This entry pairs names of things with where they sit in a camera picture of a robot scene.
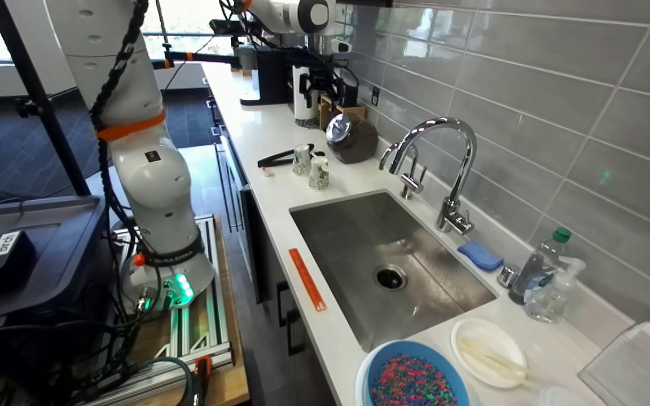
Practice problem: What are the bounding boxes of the brown wooden box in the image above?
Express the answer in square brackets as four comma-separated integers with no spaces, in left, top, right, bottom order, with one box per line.
[316,93,369,129]

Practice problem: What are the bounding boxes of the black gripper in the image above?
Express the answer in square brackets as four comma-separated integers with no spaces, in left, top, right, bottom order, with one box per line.
[291,32,326,67]

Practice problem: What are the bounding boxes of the black coffee machine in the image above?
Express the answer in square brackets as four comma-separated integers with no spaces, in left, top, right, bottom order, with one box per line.
[238,44,298,106]

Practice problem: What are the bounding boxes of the orange strip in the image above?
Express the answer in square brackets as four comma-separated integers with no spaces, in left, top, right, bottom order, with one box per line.
[286,246,326,314]

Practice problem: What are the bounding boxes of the translucent plastic fork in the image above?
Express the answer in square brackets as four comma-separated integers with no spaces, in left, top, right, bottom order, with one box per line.
[298,147,331,170]

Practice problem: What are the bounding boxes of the dark kitchen cabinet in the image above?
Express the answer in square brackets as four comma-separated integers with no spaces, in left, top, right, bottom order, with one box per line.
[205,87,343,406]

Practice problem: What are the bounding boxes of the black tripod pole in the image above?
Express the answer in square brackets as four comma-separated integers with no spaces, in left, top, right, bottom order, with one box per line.
[0,0,95,197]

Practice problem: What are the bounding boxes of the green capped bottle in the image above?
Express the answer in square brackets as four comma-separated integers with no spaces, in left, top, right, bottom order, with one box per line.
[508,226,572,307]

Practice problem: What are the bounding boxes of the tall chrome faucet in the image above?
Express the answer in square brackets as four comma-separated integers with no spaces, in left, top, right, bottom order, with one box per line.
[386,114,480,236]

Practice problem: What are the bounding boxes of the stainless steel sink basin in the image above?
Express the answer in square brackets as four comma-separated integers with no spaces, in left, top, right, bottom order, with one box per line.
[289,188,498,354]

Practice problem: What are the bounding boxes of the clear plastic bottle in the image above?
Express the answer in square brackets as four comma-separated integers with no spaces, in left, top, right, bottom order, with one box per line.
[524,254,589,324]

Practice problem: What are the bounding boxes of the black kitchen tongs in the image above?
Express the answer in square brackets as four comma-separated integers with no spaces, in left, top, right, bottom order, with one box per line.
[254,143,326,169]

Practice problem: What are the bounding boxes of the blue bowl of coloured beads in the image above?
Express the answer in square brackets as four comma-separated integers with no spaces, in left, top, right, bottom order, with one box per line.
[354,338,473,406]

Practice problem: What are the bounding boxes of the black corrugated cable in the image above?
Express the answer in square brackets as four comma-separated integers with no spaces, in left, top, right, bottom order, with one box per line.
[86,0,150,227]

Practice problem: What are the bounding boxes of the aluminium base frame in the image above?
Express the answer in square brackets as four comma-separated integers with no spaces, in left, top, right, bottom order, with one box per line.
[86,211,235,402]

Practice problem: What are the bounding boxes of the tangle of black cables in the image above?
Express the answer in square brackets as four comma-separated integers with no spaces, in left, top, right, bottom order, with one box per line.
[51,223,201,406]

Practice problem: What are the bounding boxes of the white plate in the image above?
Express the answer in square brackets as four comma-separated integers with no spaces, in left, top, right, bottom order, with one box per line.
[449,315,527,390]

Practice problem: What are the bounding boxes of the orange cable strap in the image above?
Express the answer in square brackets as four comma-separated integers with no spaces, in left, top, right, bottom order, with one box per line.
[95,110,169,143]

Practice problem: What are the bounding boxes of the white plastic utensil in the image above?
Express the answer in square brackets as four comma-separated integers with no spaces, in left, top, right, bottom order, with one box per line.
[457,335,536,387]

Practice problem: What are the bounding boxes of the blue sponge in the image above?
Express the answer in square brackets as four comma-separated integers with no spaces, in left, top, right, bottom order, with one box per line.
[456,239,505,273]

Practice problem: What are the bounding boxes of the dark grey plastic bin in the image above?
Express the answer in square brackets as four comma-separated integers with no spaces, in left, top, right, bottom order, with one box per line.
[0,193,113,327]

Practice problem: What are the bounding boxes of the small chrome tap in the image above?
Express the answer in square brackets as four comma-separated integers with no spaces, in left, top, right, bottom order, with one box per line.
[378,140,428,200]

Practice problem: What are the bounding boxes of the dark kettle with chrome lid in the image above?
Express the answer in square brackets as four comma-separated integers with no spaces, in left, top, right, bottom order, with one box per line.
[322,110,382,166]

